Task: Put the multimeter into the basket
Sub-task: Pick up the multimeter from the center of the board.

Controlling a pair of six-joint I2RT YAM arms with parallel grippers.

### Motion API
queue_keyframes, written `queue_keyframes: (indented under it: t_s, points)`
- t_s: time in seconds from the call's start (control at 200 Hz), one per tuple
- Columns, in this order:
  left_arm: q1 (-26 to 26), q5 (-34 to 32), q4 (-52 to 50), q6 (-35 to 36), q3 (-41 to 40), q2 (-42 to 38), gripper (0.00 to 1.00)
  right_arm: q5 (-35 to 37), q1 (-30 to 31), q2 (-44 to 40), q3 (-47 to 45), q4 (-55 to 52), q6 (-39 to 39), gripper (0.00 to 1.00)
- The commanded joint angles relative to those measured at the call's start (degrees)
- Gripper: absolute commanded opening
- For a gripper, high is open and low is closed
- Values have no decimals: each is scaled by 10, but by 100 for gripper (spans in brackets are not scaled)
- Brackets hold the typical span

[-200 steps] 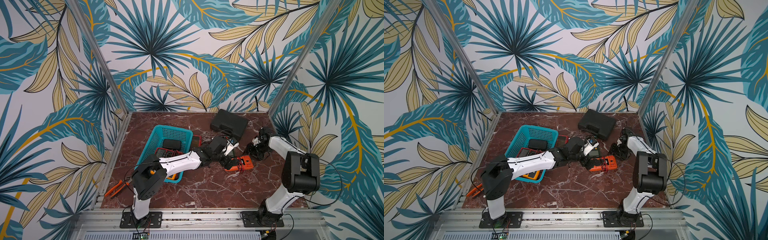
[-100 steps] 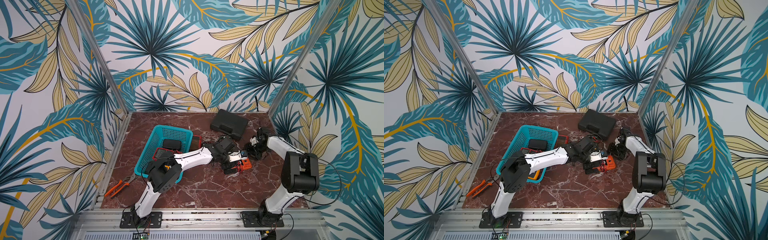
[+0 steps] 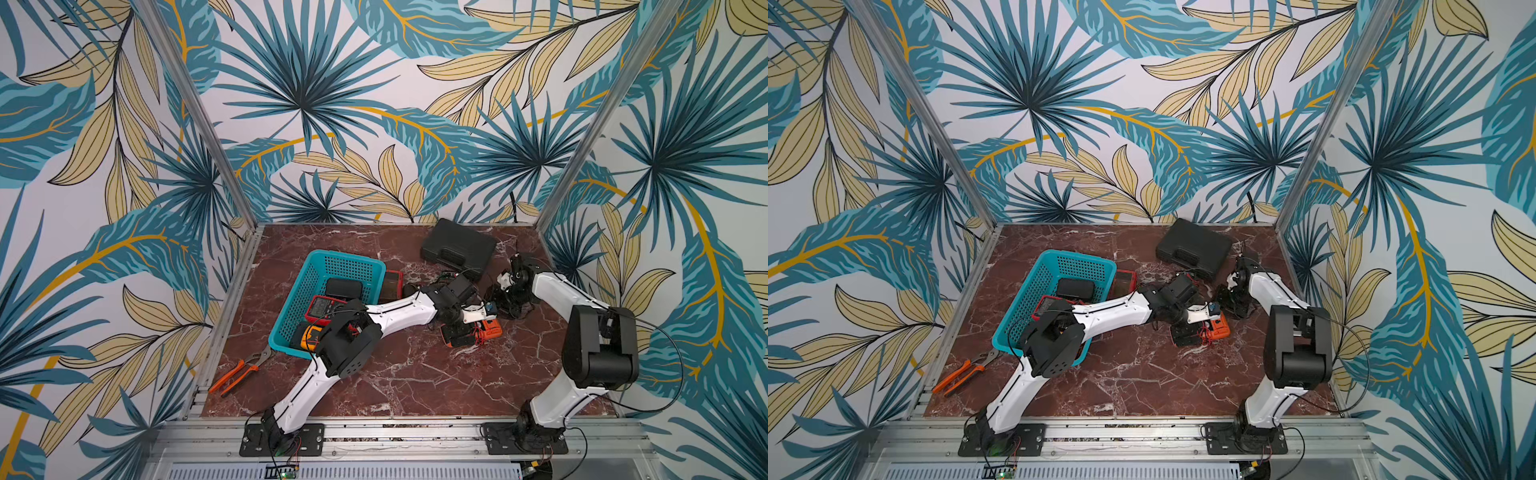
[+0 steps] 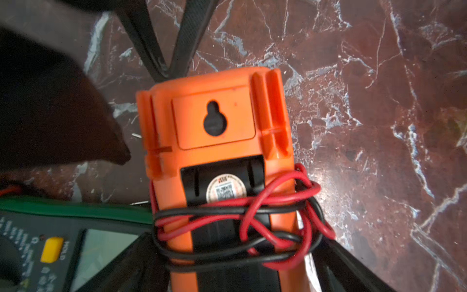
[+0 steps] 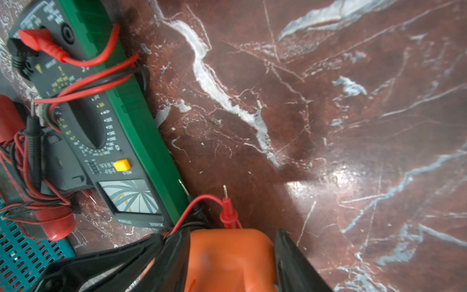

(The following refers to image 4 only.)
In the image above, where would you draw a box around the small orange clamp meter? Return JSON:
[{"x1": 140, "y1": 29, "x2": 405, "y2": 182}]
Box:
[{"x1": 136, "y1": 67, "x2": 320, "y2": 292}]

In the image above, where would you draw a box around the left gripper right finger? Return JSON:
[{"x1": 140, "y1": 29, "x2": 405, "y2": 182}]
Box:
[{"x1": 312, "y1": 238, "x2": 395, "y2": 292}]

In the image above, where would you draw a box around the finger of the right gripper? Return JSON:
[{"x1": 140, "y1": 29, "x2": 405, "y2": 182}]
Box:
[
  {"x1": 116, "y1": 0, "x2": 169, "y2": 82},
  {"x1": 169, "y1": 0, "x2": 218, "y2": 79}
]

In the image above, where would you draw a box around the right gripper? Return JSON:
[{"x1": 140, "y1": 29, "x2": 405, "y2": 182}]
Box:
[{"x1": 1, "y1": 28, "x2": 131, "y2": 171}]

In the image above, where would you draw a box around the green multimeter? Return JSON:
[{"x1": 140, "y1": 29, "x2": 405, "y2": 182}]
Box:
[{"x1": 1, "y1": 196, "x2": 152, "y2": 292}]

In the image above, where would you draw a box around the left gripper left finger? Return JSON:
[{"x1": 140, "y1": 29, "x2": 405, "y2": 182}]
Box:
[{"x1": 78, "y1": 232, "x2": 170, "y2": 292}]

